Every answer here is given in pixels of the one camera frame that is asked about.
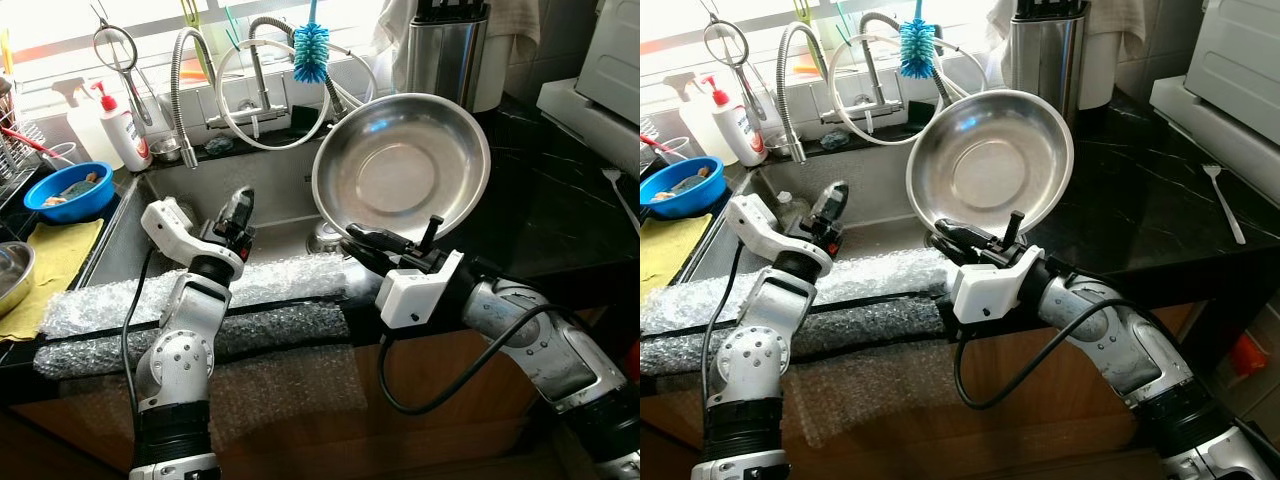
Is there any yellow cloth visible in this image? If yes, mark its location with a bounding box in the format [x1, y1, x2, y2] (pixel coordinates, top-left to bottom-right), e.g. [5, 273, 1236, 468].
[0, 217, 107, 342]
[640, 212, 717, 297]

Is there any white round container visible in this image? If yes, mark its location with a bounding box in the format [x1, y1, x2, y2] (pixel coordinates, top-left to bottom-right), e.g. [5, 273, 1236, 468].
[1074, 24, 1117, 107]
[469, 29, 512, 112]

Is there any steel knife block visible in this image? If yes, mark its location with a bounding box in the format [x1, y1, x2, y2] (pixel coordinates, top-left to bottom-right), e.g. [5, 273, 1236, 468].
[1009, 0, 1092, 107]
[404, 0, 492, 112]

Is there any blue plastic bowl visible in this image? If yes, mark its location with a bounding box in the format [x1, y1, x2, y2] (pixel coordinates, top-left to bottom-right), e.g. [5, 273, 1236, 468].
[21, 161, 117, 225]
[640, 154, 729, 220]

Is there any stainless steel sink basin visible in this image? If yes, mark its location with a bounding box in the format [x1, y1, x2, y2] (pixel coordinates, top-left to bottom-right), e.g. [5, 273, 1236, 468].
[74, 164, 352, 292]
[739, 159, 962, 287]

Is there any white spray bottle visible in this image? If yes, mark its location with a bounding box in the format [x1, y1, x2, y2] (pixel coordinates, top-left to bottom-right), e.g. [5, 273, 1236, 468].
[664, 71, 727, 162]
[51, 77, 117, 167]

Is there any small orange object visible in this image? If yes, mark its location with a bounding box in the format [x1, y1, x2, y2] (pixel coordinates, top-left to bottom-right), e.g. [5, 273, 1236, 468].
[1227, 334, 1267, 380]

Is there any steel bowl with wide rim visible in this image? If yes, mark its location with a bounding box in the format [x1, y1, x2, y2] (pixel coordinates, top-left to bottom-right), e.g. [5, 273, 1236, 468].
[0, 239, 37, 320]

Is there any small upturned steel bowl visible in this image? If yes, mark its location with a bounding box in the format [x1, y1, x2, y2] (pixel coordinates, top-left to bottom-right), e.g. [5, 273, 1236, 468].
[304, 221, 347, 257]

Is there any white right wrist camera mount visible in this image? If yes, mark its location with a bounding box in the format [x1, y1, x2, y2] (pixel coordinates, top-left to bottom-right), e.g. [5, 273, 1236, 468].
[376, 249, 467, 332]
[949, 244, 1047, 327]

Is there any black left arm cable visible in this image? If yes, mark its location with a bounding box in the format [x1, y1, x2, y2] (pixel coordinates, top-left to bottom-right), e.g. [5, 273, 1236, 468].
[119, 244, 162, 412]
[699, 244, 747, 402]

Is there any white red pump soap bottle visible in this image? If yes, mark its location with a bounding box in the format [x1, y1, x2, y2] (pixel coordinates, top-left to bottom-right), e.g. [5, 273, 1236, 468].
[699, 72, 762, 169]
[89, 79, 152, 174]

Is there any blue bottle brush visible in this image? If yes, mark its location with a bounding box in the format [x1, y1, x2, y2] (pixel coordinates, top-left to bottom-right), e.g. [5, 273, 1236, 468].
[291, 0, 332, 85]
[897, 0, 939, 80]

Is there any wire dish rack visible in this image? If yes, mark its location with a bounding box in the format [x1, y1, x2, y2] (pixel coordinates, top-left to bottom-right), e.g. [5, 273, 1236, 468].
[640, 114, 667, 162]
[0, 74, 52, 182]

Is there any white looped hose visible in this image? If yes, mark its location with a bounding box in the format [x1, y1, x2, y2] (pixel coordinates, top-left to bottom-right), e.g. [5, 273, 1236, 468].
[214, 37, 380, 152]
[824, 32, 987, 147]

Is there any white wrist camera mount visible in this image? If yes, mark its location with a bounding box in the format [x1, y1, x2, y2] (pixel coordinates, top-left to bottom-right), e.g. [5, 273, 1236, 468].
[376, 249, 467, 332]
[724, 192, 832, 277]
[139, 196, 247, 284]
[949, 244, 1047, 327]

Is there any flexible steel spring faucet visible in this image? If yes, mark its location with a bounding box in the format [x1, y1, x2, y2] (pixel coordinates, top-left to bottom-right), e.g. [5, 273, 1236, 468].
[169, 27, 224, 170]
[777, 21, 832, 165]

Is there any clear plastic bottle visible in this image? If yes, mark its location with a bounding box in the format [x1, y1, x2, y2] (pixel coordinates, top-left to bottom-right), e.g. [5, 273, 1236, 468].
[774, 189, 817, 219]

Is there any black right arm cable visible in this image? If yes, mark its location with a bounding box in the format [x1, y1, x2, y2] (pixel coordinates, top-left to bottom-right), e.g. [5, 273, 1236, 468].
[377, 304, 562, 417]
[949, 299, 1142, 412]

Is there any clear bubble wrap sheet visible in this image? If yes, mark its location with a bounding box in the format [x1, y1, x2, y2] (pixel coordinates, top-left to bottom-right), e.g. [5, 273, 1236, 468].
[640, 244, 952, 442]
[29, 249, 367, 442]

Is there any wooden base cabinet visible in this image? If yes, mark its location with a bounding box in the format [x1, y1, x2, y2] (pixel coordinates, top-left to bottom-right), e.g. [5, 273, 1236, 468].
[640, 329, 1202, 480]
[0, 329, 562, 480]

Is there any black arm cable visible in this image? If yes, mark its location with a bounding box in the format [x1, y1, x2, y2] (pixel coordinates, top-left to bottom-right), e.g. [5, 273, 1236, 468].
[377, 304, 562, 417]
[699, 244, 747, 402]
[949, 299, 1142, 412]
[119, 244, 162, 412]

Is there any white appliance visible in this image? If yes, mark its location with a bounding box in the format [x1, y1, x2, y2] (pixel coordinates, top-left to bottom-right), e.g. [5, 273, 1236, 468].
[1149, 0, 1280, 182]
[534, 0, 641, 162]

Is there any hanging metal wire strainer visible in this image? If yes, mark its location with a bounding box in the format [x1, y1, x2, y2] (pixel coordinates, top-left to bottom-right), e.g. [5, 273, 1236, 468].
[699, 0, 767, 122]
[89, 0, 157, 127]

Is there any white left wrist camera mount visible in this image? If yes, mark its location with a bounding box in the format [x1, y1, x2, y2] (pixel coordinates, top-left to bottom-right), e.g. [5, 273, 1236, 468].
[724, 192, 832, 277]
[139, 196, 247, 284]

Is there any chrome gooseneck faucet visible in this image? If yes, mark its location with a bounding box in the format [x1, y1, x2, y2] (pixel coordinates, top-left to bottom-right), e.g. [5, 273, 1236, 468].
[204, 14, 302, 142]
[814, 9, 907, 137]

